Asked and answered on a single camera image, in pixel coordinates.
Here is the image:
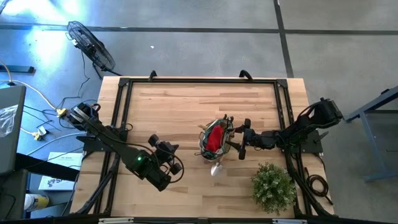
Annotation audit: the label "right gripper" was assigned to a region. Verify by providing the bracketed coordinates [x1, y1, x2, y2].
[226, 118, 261, 161]

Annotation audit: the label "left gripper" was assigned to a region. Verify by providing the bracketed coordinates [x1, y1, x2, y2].
[148, 133, 183, 176]

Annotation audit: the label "red gardening gloves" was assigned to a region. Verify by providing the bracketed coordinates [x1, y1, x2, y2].
[205, 124, 225, 153]

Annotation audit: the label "beige green canvas gardening bag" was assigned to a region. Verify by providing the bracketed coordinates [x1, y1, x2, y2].
[197, 116, 236, 163]

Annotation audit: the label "narrow trowel wooden handle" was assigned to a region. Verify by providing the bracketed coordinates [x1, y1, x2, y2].
[210, 161, 224, 177]

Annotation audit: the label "clear plastic bag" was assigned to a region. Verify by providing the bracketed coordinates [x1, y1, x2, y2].
[0, 104, 19, 139]

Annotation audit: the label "artificial green shrub plant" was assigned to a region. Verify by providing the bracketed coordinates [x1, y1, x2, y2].
[250, 162, 299, 217]

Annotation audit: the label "white printed paper sheet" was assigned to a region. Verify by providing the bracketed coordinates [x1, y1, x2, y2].
[47, 151, 84, 171]

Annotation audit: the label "white printed flat box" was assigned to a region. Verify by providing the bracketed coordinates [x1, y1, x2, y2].
[37, 174, 77, 192]

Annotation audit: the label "black desk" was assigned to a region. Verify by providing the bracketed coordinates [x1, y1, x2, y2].
[0, 152, 81, 220]

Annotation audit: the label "black floor fan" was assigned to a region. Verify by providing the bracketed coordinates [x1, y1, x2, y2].
[65, 20, 123, 77]

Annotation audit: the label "yellow white plug adapter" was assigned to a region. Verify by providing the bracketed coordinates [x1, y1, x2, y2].
[31, 125, 49, 142]

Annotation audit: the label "yellow white can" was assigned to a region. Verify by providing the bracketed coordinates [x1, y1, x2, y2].
[24, 193, 50, 213]

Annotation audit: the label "grey box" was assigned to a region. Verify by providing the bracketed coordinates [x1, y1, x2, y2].
[0, 85, 27, 175]

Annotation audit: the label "black floor bar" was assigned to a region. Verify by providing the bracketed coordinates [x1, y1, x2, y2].
[0, 64, 36, 75]

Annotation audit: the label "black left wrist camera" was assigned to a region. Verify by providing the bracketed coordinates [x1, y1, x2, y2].
[160, 141, 180, 157]

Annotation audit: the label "black left arm cable bundle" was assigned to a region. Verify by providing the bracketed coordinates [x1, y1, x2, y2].
[76, 151, 123, 216]

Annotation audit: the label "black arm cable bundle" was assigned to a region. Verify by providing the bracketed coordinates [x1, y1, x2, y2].
[76, 151, 123, 216]
[284, 152, 332, 217]

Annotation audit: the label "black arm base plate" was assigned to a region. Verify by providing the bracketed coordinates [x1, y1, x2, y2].
[279, 129, 330, 155]
[76, 134, 127, 154]

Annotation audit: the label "black metal table frame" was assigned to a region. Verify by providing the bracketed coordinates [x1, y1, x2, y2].
[95, 77, 313, 217]

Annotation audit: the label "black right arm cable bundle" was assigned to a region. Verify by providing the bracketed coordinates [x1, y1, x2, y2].
[284, 152, 332, 217]

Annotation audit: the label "coiled black cable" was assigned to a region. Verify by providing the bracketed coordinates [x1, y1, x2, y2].
[305, 166, 334, 206]

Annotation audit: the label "grey metal bracket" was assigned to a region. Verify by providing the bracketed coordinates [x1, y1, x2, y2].
[98, 217, 135, 224]
[271, 218, 309, 224]

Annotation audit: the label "black fan power cord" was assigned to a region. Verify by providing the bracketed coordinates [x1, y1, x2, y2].
[57, 50, 92, 110]

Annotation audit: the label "blue metal cart frame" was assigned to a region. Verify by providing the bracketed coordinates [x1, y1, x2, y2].
[343, 85, 398, 183]

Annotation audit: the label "white floor cable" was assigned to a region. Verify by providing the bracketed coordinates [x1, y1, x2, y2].
[0, 60, 58, 110]

